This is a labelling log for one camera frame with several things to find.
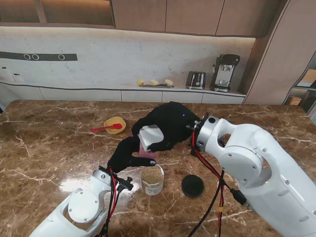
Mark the small wooden box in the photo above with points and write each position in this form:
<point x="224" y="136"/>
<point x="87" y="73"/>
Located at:
<point x="294" y="100"/>

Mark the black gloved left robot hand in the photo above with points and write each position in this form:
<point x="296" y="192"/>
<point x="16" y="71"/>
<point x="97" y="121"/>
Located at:
<point x="122" y="155"/>

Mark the red plastic scoop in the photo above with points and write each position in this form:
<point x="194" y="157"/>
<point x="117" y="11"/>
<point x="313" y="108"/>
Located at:
<point x="116" y="126"/>

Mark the black and steel toaster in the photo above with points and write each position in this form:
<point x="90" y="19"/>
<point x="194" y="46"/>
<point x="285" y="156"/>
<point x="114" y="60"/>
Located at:
<point x="196" y="80"/>

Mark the black wall socket strip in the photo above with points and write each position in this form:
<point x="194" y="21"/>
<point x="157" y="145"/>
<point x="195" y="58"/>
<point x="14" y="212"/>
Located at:
<point x="49" y="57"/>

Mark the wooden wall cabinet doors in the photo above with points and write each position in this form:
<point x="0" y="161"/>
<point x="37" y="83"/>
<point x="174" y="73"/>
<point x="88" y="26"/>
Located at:
<point x="192" y="16"/>

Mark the open shelf unit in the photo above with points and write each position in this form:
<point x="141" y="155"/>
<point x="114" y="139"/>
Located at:
<point x="307" y="98"/>

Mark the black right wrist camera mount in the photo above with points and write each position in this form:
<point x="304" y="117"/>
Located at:
<point x="193" y="151"/>

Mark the white counter with drawers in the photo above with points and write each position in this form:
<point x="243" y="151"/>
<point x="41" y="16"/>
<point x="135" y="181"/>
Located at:
<point x="140" y="95"/>

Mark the dark wooden cutting board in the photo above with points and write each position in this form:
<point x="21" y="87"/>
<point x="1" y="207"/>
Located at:
<point x="151" y="86"/>

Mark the pink jar with white lid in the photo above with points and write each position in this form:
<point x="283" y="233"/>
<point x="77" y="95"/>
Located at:
<point x="150" y="137"/>

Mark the black round jar lid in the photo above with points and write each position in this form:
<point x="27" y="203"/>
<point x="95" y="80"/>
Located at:
<point x="193" y="186"/>

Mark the yellow lemon piece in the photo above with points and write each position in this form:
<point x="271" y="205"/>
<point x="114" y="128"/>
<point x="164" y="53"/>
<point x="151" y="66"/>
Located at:
<point x="140" y="82"/>
<point x="169" y="82"/>
<point x="154" y="82"/>

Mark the open lit wall cabinet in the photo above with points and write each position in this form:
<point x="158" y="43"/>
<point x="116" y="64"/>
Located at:
<point x="74" y="12"/>

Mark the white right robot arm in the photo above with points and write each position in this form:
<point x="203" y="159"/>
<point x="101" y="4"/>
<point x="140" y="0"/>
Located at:
<point x="259" y="168"/>

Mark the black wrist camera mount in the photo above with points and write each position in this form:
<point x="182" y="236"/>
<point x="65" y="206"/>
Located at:
<point x="126" y="184"/>
<point x="193" y="151"/>

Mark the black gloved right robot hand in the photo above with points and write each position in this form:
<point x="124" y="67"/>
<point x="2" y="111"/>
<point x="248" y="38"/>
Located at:
<point x="175" y="123"/>

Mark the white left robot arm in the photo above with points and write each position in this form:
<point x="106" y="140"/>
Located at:
<point x="74" y="209"/>

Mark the tall wooden side panel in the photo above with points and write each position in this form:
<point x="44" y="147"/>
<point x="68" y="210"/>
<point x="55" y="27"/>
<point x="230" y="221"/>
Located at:
<point x="274" y="61"/>

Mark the black espresso machine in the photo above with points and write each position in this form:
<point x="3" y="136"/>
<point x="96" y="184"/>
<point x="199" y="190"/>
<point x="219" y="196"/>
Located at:
<point x="223" y="71"/>

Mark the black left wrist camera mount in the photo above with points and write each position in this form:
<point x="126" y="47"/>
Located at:
<point x="126" y="184"/>

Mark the clear labelled grain jar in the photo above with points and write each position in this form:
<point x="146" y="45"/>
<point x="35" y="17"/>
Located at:
<point x="152" y="184"/>

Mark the white countertop device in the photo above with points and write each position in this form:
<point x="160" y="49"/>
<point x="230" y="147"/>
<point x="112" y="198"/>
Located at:
<point x="5" y="74"/>
<point x="17" y="77"/>

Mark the yellow plastic bowl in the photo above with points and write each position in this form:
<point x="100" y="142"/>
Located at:
<point x="114" y="129"/>

